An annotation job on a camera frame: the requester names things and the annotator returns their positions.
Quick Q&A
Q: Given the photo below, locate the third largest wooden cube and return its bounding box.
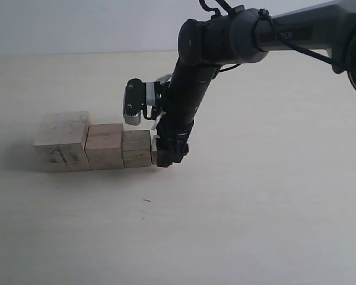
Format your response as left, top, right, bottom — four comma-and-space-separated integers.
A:
122, 130, 152, 168

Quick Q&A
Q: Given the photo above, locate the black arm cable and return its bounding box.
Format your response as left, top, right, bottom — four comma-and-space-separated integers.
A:
198, 0, 345, 74

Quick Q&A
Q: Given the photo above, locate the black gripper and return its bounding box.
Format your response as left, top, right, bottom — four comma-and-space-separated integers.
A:
156, 97, 199, 168

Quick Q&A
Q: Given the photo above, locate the second largest wooden cube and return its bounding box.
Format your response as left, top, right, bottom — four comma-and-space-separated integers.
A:
85, 123, 125, 170

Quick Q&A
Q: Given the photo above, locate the smallest wooden cube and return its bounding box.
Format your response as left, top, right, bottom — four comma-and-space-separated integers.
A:
151, 135, 158, 165

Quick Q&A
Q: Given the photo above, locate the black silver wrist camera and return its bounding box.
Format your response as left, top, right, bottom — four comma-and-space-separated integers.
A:
123, 74, 172, 126

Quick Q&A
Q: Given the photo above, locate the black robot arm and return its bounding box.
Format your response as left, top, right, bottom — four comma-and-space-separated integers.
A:
156, 1, 356, 167

